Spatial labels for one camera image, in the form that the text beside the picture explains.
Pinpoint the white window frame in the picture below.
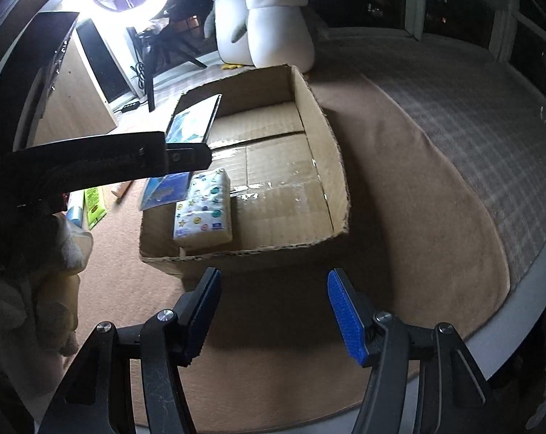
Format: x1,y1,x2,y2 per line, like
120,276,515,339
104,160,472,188
403,0,546,116

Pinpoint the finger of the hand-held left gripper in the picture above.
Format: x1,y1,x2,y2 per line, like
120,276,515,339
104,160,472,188
0,131,211,211

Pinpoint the green tube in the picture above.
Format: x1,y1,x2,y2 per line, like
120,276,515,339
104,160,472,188
83,185,108,231

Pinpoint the checkered bedsheet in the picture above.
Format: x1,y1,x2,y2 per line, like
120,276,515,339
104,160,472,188
114,27,546,291

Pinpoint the wooden cabinet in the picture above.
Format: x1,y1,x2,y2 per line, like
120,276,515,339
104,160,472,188
33,31,120,146

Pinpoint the white mattress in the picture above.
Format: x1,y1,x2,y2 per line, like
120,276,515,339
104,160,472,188
463,214,546,383

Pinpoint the cardboard box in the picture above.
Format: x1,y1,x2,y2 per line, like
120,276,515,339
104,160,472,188
138,64,351,278

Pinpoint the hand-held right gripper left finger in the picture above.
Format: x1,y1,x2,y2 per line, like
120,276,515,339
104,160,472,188
38,268,222,434

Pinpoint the black flat panel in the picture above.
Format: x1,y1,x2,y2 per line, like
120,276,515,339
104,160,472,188
13,11,81,151

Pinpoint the star print tissue pack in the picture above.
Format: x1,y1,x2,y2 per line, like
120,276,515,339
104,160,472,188
172,168,234,249

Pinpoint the blue wipes packet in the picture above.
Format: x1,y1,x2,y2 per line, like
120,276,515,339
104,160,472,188
139,173,193,211
164,94,223,145

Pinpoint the light blue tube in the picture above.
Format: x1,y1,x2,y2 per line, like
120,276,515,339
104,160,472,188
67,190,86,227

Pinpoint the black tripod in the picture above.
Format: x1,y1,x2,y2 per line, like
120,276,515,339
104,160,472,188
125,9,208,114

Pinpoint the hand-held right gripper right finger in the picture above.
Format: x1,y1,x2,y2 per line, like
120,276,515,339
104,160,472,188
327,268,504,434

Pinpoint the white framed dark panel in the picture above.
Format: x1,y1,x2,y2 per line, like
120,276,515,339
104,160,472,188
76,18,139,104

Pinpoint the black ring light cable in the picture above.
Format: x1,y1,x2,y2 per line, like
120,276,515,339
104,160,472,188
130,60,148,101

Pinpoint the white penguin plush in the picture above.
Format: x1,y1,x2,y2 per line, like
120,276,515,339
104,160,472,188
203,0,274,71
245,0,317,74

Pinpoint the person's left hand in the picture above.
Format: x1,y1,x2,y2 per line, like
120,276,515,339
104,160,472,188
0,216,94,358

